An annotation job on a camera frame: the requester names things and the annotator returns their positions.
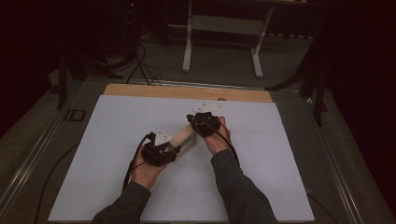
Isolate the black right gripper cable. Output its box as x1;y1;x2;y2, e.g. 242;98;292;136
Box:
201;119;241;168

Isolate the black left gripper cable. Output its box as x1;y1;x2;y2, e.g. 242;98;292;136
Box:
121;132;156;191

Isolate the black floor cable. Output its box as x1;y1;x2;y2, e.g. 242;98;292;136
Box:
33;142;80;224
306;191;339;224

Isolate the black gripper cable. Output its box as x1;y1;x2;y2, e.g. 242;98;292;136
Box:
121;132;156;191
201;119;241;168

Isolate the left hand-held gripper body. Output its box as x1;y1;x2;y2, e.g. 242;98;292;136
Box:
141;126;176;167

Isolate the person's right hand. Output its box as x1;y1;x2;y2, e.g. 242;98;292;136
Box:
202;116;233;156

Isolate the white table mat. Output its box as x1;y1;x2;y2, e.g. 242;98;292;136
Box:
47;94;316;223

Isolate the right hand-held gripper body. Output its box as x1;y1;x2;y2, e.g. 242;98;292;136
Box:
190;102;224;138

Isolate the black metal stand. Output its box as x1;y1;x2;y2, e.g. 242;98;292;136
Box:
264;34;331;128

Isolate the dark equipment rack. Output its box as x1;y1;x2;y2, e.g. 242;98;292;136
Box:
122;0;141;63

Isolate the bundle of black floor cables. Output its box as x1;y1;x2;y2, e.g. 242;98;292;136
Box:
125;40;163;87

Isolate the white metal stand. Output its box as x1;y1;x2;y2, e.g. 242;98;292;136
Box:
181;0;275;79

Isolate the black floor socket plate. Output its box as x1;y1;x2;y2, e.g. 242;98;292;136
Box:
63;108;87;123

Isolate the person's left hand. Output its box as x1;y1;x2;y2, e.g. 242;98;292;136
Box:
129;153;168;190

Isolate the wooden picture frame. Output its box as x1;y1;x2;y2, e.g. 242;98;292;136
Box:
167;123;198;163

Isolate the metal floor rail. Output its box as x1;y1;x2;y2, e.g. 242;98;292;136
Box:
302;95;366;224
0;104;69;216

